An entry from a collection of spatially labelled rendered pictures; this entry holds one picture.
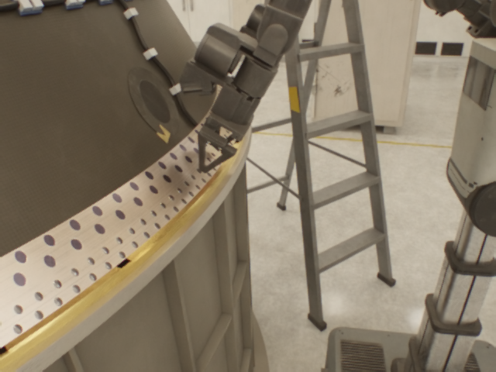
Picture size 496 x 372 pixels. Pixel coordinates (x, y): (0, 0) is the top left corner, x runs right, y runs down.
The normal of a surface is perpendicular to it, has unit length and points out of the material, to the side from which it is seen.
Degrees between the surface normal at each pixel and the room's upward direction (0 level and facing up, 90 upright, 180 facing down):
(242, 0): 90
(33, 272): 43
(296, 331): 0
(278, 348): 0
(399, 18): 90
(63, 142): 62
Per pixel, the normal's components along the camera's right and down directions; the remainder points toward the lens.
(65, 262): 0.55, -0.49
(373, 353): -0.04, -0.88
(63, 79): 0.78, -0.26
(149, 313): 0.89, 0.18
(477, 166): -0.91, 0.30
